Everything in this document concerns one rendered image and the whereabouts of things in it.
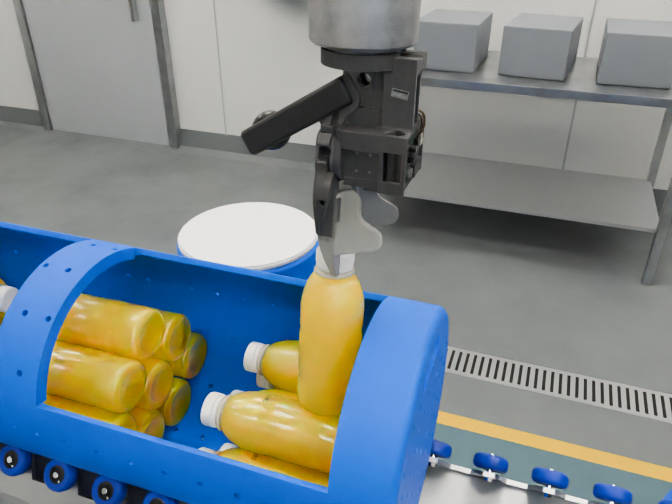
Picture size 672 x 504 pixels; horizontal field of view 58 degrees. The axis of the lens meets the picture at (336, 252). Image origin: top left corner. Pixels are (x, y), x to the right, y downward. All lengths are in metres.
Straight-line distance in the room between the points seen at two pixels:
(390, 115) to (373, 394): 0.25
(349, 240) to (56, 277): 0.37
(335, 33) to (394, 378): 0.31
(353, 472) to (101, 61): 4.51
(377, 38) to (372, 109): 0.07
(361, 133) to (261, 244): 0.69
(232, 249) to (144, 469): 0.56
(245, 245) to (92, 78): 3.94
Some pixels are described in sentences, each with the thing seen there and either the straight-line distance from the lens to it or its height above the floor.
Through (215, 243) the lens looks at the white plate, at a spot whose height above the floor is 1.04.
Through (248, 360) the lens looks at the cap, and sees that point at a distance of 0.80.
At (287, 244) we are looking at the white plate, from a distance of 1.18.
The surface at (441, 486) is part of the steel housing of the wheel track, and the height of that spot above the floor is 0.93.
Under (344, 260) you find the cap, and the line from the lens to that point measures 0.60.
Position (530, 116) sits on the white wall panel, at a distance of 3.88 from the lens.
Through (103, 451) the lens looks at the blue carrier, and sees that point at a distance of 0.74.
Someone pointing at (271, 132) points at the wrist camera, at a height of 1.43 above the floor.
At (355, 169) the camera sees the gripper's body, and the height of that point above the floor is 1.40.
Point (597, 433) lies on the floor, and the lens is 2.40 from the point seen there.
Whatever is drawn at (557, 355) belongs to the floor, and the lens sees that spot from 2.69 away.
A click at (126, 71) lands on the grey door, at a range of 4.82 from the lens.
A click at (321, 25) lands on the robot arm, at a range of 0.50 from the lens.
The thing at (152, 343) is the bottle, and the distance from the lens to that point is 0.82.
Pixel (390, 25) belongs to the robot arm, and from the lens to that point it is 0.49.
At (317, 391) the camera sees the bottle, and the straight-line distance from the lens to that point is 0.66.
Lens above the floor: 1.61
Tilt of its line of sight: 30 degrees down
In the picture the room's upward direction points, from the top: straight up
